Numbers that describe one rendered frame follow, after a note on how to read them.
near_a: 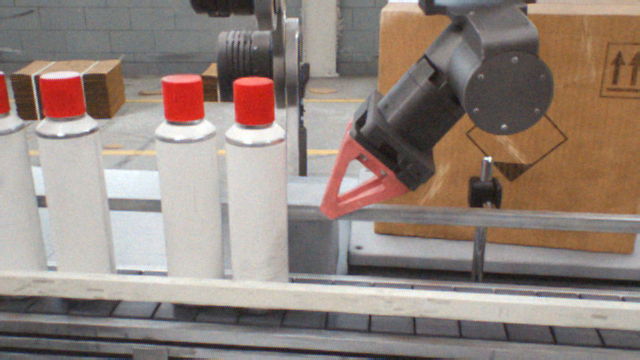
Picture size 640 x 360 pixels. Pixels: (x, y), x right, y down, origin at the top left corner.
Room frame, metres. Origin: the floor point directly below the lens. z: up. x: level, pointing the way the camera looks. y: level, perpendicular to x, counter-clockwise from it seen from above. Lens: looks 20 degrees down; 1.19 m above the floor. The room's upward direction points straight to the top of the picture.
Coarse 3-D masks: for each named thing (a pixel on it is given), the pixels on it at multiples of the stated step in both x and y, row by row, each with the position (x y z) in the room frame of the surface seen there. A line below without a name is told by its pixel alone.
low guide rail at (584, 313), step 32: (0, 288) 0.51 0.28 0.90; (32, 288) 0.51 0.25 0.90; (64, 288) 0.50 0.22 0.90; (96, 288) 0.50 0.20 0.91; (128, 288) 0.50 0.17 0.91; (160, 288) 0.49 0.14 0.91; (192, 288) 0.49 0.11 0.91; (224, 288) 0.49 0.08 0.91; (256, 288) 0.49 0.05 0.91; (288, 288) 0.48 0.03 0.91; (320, 288) 0.48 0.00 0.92; (352, 288) 0.48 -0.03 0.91; (384, 288) 0.48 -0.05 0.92; (480, 320) 0.47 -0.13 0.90; (512, 320) 0.46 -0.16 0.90; (544, 320) 0.46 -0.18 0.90; (576, 320) 0.46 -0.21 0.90; (608, 320) 0.46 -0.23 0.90
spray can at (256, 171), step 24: (240, 96) 0.51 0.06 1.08; (264, 96) 0.51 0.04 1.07; (240, 120) 0.51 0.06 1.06; (264, 120) 0.51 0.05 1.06; (240, 144) 0.50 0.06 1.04; (264, 144) 0.50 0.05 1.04; (240, 168) 0.50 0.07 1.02; (264, 168) 0.50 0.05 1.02; (240, 192) 0.50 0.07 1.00; (264, 192) 0.50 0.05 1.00; (240, 216) 0.50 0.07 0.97; (264, 216) 0.50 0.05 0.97; (240, 240) 0.50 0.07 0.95; (264, 240) 0.50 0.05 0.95; (240, 264) 0.50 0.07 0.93; (264, 264) 0.50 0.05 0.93; (264, 312) 0.50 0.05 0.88
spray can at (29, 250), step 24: (0, 72) 0.56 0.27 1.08; (0, 96) 0.54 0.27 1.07; (0, 120) 0.54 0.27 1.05; (0, 144) 0.53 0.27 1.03; (24, 144) 0.55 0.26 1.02; (0, 168) 0.53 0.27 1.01; (24, 168) 0.54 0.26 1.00; (0, 192) 0.53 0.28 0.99; (24, 192) 0.54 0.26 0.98; (0, 216) 0.53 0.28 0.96; (24, 216) 0.54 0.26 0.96; (0, 240) 0.52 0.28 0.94; (24, 240) 0.53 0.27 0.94; (0, 264) 0.52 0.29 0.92; (24, 264) 0.53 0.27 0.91
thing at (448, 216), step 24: (288, 216) 0.56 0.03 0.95; (312, 216) 0.55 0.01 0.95; (360, 216) 0.55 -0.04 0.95; (384, 216) 0.55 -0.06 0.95; (408, 216) 0.54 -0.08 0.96; (432, 216) 0.54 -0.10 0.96; (456, 216) 0.54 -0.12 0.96; (480, 216) 0.54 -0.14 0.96; (504, 216) 0.54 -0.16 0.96; (528, 216) 0.53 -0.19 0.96; (552, 216) 0.53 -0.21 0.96; (576, 216) 0.53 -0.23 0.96; (600, 216) 0.53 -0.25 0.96; (624, 216) 0.53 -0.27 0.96
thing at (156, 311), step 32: (416, 288) 0.55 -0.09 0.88; (448, 288) 0.55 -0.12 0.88; (480, 288) 0.55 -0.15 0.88; (160, 320) 0.50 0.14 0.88; (192, 320) 0.49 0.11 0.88; (224, 320) 0.49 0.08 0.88; (256, 320) 0.49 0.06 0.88; (288, 320) 0.49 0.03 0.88; (320, 320) 0.49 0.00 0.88; (352, 320) 0.49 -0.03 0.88; (384, 320) 0.49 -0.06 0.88; (416, 320) 0.49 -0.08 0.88; (448, 320) 0.49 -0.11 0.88
